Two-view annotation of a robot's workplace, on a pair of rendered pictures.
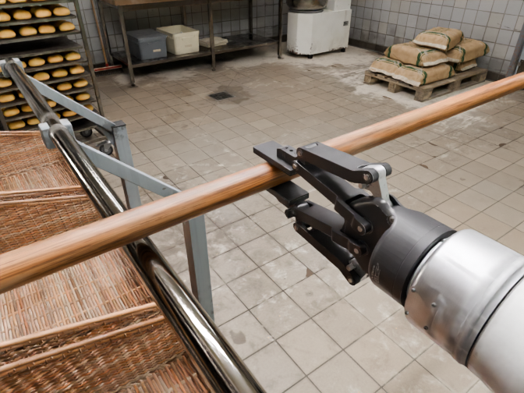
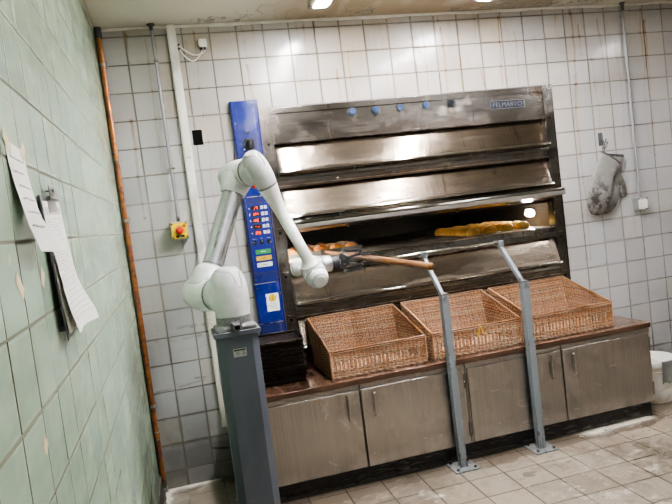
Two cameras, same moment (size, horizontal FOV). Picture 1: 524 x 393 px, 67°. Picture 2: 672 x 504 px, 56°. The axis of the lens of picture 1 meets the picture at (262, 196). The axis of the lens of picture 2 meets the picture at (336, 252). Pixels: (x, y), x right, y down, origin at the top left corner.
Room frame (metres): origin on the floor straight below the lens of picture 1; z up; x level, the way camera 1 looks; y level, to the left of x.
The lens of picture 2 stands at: (1.45, -3.13, 1.47)
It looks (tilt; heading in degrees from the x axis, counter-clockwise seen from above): 4 degrees down; 112
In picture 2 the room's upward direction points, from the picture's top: 7 degrees counter-clockwise
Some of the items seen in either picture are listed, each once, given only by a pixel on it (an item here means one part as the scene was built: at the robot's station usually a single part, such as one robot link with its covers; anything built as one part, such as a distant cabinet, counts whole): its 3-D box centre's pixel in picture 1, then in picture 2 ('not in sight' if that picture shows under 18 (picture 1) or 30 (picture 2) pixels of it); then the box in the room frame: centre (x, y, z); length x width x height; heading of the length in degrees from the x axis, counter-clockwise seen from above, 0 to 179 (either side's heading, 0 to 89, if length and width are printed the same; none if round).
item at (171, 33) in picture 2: not in sight; (198, 229); (-0.57, -0.08, 1.45); 0.05 x 0.02 x 2.30; 36
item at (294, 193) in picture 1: (280, 186); not in sight; (0.40, -0.02, 1.18); 0.07 x 0.03 x 0.01; 36
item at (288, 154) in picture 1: (296, 150); not in sight; (0.38, -0.04, 1.23); 0.05 x 0.01 x 0.03; 36
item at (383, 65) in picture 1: (398, 63); not in sight; (4.58, -1.54, 0.22); 0.62 x 0.36 x 0.15; 131
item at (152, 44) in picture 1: (146, 44); not in sight; (4.96, 1.38, 0.35); 0.50 x 0.36 x 0.24; 36
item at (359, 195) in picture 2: not in sight; (423, 187); (0.55, 0.75, 1.54); 1.79 x 0.11 x 0.19; 36
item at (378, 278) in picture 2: not in sight; (432, 269); (0.55, 0.75, 1.02); 1.79 x 0.11 x 0.19; 36
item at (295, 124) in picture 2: not in sight; (413, 114); (0.54, 0.77, 1.99); 1.80 x 0.08 x 0.21; 36
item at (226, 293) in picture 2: not in sight; (228, 291); (-0.04, -0.71, 1.17); 0.18 x 0.16 x 0.22; 158
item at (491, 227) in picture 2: not in sight; (480, 228); (0.77, 1.45, 1.21); 0.61 x 0.48 x 0.06; 126
